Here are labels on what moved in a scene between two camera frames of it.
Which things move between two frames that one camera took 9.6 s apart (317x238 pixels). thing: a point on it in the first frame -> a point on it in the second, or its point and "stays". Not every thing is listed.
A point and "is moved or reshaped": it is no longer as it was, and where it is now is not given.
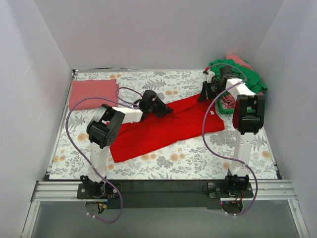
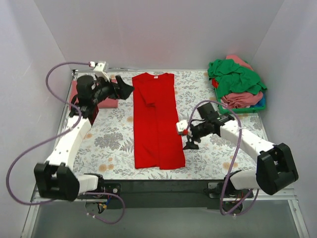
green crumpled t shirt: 246,75 stays
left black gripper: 158,106 -> 118,87
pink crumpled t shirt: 229,100 stays
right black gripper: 206,91 -> 191,135
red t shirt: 190,118 is moved or reshaped
